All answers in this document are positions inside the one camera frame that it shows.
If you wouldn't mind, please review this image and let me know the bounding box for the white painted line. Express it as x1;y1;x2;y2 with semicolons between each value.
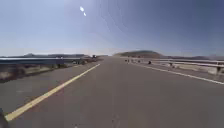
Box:
127;61;224;86

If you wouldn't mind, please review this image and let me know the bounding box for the grey asphalt road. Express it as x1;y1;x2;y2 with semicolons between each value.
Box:
0;56;224;128

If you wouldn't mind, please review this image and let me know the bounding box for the yellow painted line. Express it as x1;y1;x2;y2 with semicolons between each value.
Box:
4;62;101;122

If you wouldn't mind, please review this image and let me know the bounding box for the pale gravel verge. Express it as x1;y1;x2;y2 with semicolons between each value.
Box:
159;62;224;76

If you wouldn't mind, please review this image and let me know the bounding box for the metal guardrail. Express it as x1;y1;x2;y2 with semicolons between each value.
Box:
124;56;224;75
0;56;98;73

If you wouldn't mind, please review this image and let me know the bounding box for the brown hill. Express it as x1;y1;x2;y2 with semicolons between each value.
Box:
113;49;165;60

